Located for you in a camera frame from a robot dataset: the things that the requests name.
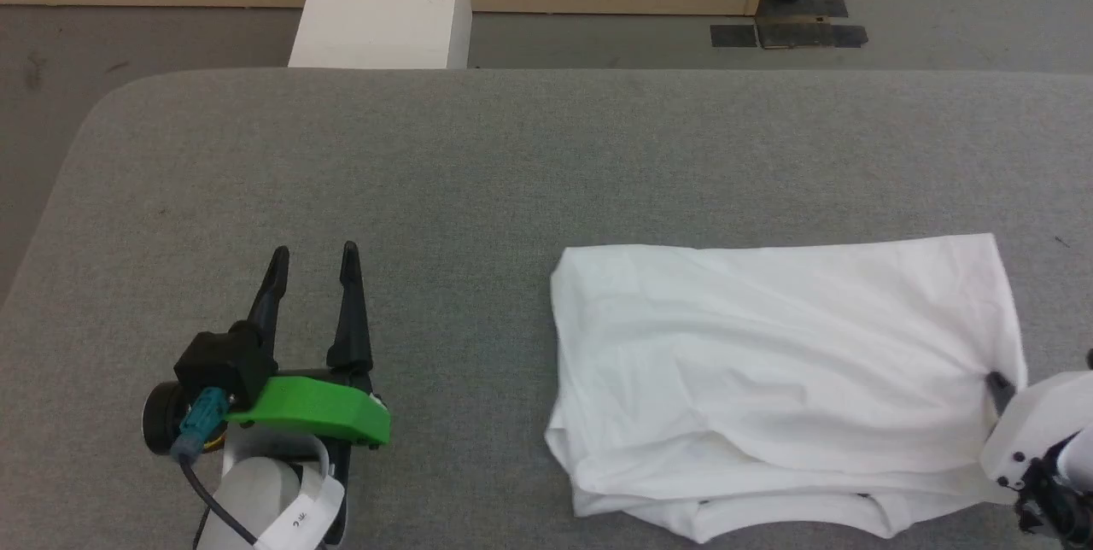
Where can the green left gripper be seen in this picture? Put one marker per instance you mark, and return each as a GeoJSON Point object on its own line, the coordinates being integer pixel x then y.
{"type": "Point", "coordinates": [316, 409]}

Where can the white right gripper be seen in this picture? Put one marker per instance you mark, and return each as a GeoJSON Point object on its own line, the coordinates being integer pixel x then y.
{"type": "Point", "coordinates": [1037, 426]}

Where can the white garment with grey stitching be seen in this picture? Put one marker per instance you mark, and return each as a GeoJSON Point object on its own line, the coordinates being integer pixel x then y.
{"type": "Point", "coordinates": [768, 345]}

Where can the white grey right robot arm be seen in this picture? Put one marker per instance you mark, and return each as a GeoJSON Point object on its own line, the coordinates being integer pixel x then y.
{"type": "Point", "coordinates": [1081, 460]}

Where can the black left gripper motor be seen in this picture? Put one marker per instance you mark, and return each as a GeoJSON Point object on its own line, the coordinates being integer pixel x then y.
{"type": "Point", "coordinates": [162, 418]}

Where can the white paper label tag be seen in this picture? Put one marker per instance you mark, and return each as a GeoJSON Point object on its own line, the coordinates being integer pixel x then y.
{"type": "Point", "coordinates": [303, 516]}

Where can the white rectangular box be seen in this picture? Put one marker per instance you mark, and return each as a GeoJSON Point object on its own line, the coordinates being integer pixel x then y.
{"type": "Point", "coordinates": [384, 8]}

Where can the large black floor plate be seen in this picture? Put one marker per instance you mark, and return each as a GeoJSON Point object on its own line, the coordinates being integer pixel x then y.
{"type": "Point", "coordinates": [811, 29]}

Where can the small black floor plate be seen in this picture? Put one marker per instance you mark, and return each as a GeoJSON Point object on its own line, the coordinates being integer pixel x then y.
{"type": "Point", "coordinates": [733, 36]}

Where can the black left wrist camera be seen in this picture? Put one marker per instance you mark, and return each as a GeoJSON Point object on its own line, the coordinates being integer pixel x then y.
{"type": "Point", "coordinates": [222, 362]}

